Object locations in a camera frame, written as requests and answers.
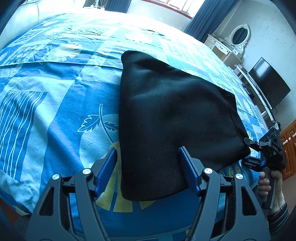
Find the brown wooden cabinet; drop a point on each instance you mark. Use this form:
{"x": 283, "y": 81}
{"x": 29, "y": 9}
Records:
{"x": 287, "y": 137}

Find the striped sleeve forearm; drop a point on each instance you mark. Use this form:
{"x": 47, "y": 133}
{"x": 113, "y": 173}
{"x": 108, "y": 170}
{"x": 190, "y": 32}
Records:
{"x": 278, "y": 219}

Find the white tv stand shelf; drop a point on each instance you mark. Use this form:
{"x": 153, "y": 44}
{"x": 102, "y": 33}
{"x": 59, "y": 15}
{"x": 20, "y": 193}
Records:
{"x": 256, "y": 95}

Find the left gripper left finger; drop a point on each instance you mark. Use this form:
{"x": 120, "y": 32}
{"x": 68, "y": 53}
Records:
{"x": 66, "y": 210}

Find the white dressing table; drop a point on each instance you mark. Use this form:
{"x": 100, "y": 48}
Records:
{"x": 228, "y": 54}

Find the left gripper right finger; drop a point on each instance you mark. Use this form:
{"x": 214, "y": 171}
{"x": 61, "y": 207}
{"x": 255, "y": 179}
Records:
{"x": 228, "y": 208}

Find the black pants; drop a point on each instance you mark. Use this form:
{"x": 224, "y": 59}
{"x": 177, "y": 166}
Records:
{"x": 162, "y": 109}

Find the black flat television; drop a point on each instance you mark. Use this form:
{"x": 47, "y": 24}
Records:
{"x": 271, "y": 84}

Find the cream tufted leather headboard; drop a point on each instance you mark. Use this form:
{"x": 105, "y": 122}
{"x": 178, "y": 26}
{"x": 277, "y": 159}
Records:
{"x": 23, "y": 15}

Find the dark blue curtain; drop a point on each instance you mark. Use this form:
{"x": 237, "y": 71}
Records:
{"x": 209, "y": 16}

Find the white oval mirror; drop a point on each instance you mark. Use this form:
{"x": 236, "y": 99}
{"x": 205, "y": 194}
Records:
{"x": 239, "y": 37}

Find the blue patterned bed sheet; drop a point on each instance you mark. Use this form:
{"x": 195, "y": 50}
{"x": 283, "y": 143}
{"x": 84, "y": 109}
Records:
{"x": 60, "y": 94}

